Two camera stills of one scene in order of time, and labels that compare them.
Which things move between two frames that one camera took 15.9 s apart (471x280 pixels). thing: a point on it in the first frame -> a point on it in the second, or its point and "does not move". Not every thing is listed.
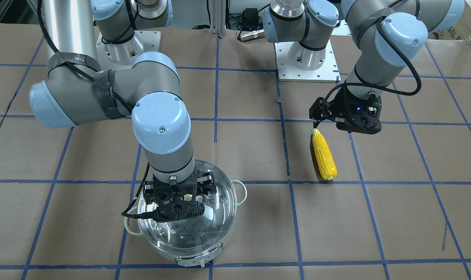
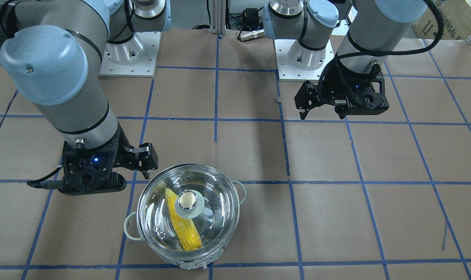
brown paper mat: x=407 y=203 does not move
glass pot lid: x=200 y=233 does not move
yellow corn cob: x=325 y=158 -> x=188 y=232
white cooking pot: x=196 y=241 does not move
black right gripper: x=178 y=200 -> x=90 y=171
